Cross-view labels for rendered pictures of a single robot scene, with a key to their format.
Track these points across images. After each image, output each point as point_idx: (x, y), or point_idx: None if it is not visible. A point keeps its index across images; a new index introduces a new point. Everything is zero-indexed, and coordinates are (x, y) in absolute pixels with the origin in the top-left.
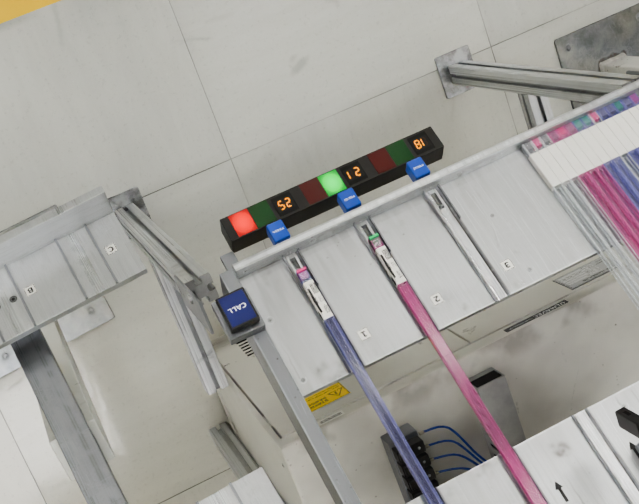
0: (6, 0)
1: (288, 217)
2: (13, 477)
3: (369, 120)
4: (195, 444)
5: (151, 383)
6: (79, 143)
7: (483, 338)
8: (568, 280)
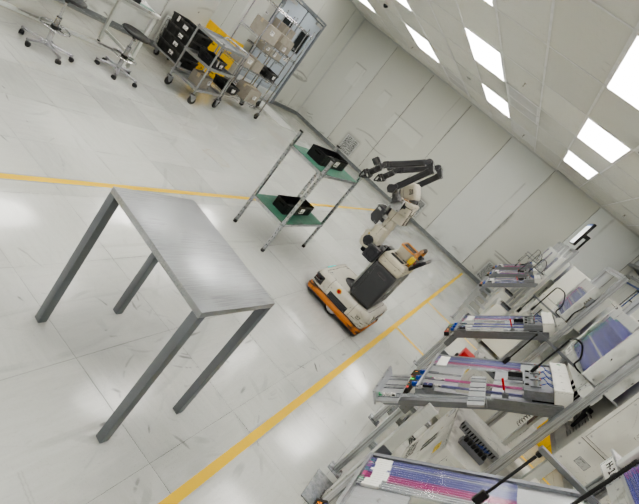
0: (281, 412)
1: (411, 383)
2: None
3: (366, 434)
4: None
5: None
6: (314, 449)
7: (452, 421)
8: (451, 413)
